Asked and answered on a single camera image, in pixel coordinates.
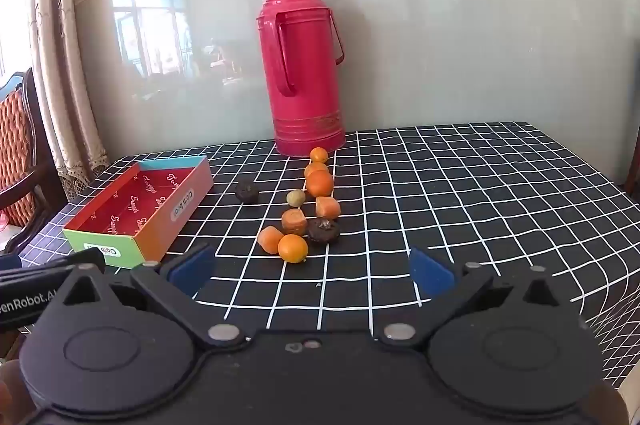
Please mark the small green fruit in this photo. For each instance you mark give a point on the small green fruit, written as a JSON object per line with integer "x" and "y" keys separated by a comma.
{"x": 296, "y": 198}

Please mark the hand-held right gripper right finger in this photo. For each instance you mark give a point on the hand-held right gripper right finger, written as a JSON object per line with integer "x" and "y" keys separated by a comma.
{"x": 431, "y": 274}

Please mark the black white checked tablecloth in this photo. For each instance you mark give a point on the black white checked tablecloth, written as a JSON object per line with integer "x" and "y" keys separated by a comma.
{"x": 450, "y": 205}

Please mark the orange carrot piece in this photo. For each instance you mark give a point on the orange carrot piece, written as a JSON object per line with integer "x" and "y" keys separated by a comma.
{"x": 328, "y": 208}
{"x": 270, "y": 239}
{"x": 293, "y": 222}

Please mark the red thermos flask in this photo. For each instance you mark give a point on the red thermos flask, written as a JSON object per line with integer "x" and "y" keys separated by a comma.
{"x": 305, "y": 75}

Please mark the beige curtain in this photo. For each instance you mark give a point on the beige curtain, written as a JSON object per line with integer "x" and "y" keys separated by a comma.
{"x": 65, "y": 55}

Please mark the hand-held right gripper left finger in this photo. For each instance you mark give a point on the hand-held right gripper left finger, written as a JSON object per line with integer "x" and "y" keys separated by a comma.
{"x": 192, "y": 269}

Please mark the pale mandarin orange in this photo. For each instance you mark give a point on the pale mandarin orange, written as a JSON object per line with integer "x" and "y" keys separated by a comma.
{"x": 314, "y": 168}

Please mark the round kumquat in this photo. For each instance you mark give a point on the round kumquat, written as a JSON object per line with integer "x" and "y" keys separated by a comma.
{"x": 293, "y": 248}

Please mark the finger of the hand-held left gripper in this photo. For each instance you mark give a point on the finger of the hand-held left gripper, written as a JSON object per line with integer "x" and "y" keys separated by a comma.
{"x": 50, "y": 262}

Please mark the dark brown fruit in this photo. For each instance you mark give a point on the dark brown fruit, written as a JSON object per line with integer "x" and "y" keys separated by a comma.
{"x": 247, "y": 192}
{"x": 323, "y": 231}

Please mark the large mandarin orange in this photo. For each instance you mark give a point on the large mandarin orange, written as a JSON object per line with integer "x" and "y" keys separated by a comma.
{"x": 320, "y": 184}

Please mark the wooden chair orange cushion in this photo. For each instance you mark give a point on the wooden chair orange cushion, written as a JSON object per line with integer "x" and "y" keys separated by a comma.
{"x": 17, "y": 145}

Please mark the small kumquat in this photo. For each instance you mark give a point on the small kumquat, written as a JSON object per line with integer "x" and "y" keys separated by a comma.
{"x": 318, "y": 155}

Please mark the colourful cardboard box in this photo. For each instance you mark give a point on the colourful cardboard box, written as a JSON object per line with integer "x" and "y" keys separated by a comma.
{"x": 145, "y": 210}

